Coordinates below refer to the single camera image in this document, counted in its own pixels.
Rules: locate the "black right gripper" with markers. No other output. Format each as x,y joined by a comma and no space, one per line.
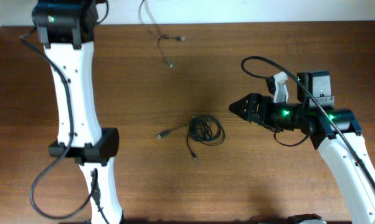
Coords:
253,99

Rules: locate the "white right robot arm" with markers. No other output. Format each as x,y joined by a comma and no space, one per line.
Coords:
335,134

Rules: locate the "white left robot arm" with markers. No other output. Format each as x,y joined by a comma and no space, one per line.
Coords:
65,29

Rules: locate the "black base at table edge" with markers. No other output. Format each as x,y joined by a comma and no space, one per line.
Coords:
306,219

